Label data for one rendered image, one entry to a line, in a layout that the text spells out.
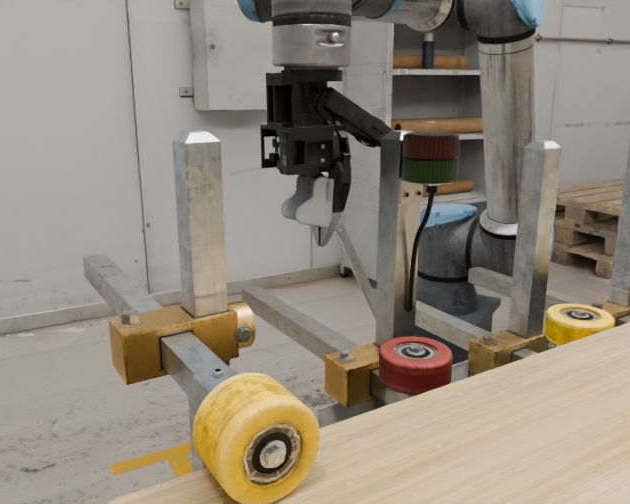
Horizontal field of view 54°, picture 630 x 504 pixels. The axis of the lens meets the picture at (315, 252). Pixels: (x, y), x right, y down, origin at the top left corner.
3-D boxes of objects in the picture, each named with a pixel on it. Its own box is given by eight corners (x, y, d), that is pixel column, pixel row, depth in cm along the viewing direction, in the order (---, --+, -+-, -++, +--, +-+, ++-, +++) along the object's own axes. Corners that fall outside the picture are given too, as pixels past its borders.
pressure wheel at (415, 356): (362, 432, 72) (364, 341, 69) (414, 413, 76) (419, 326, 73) (407, 467, 65) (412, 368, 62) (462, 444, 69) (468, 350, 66)
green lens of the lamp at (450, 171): (390, 177, 69) (390, 157, 68) (430, 173, 72) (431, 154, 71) (426, 184, 64) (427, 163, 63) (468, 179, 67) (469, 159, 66)
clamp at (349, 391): (323, 391, 76) (323, 354, 75) (407, 365, 83) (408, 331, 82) (349, 411, 72) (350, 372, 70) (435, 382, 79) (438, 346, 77)
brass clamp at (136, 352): (110, 364, 61) (106, 316, 60) (234, 335, 68) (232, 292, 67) (128, 389, 56) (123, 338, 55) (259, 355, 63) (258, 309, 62)
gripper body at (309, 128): (260, 173, 75) (257, 70, 72) (319, 168, 79) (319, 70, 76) (291, 182, 69) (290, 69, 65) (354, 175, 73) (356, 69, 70)
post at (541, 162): (496, 447, 97) (524, 140, 84) (511, 440, 99) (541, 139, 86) (514, 458, 94) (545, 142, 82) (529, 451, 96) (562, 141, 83)
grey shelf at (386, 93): (339, 276, 389) (342, 15, 348) (449, 257, 431) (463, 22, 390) (379, 296, 352) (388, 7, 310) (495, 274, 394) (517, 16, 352)
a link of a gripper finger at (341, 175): (317, 208, 76) (317, 137, 74) (329, 207, 77) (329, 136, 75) (338, 215, 72) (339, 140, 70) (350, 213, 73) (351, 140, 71)
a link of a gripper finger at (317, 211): (289, 251, 75) (288, 176, 73) (329, 244, 78) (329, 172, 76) (302, 257, 73) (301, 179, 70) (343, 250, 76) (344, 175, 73)
